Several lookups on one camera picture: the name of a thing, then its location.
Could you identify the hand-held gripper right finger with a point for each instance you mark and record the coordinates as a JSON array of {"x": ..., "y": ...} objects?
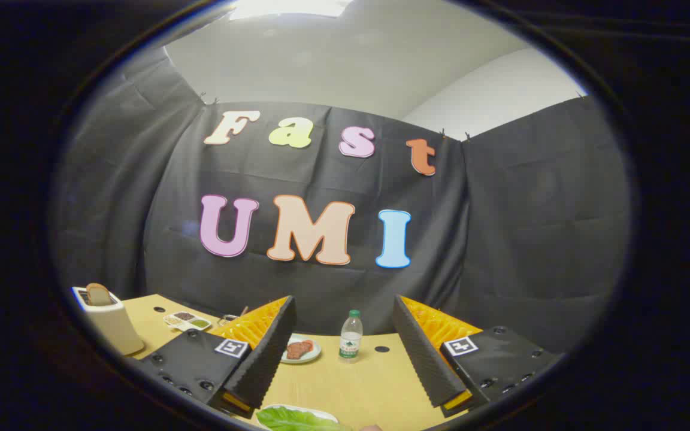
[{"x": 423, "y": 353}]

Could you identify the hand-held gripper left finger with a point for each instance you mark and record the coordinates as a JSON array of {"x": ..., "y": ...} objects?
[{"x": 267, "y": 353}]

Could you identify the green lettuce leaf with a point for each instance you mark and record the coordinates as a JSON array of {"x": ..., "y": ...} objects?
[{"x": 291, "y": 419}]

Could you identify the toasted bread slice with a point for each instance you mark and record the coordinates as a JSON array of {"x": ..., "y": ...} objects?
[{"x": 99, "y": 294}]

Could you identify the dark brown meat patty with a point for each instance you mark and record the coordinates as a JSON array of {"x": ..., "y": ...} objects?
[{"x": 292, "y": 351}]

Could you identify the reddish brown meat patty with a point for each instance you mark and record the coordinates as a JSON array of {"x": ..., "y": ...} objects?
[{"x": 306, "y": 345}]

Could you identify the pale green plate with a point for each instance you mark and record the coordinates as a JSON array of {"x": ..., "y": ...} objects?
[{"x": 309, "y": 359}]

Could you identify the clear plastic water bottle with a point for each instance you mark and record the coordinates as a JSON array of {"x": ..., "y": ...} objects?
[{"x": 351, "y": 338}]

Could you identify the white plate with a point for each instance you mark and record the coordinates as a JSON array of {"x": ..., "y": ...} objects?
[{"x": 321, "y": 412}]

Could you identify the white divided condiment tray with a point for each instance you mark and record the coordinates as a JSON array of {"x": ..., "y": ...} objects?
[{"x": 187, "y": 321}]

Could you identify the black backdrop cloth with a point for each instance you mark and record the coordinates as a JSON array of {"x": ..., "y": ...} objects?
[{"x": 501, "y": 239}]

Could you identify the white toaster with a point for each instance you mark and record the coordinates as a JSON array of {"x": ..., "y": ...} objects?
[{"x": 111, "y": 326}]

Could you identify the ceiling light panel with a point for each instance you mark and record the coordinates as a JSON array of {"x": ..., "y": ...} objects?
[{"x": 285, "y": 7}]

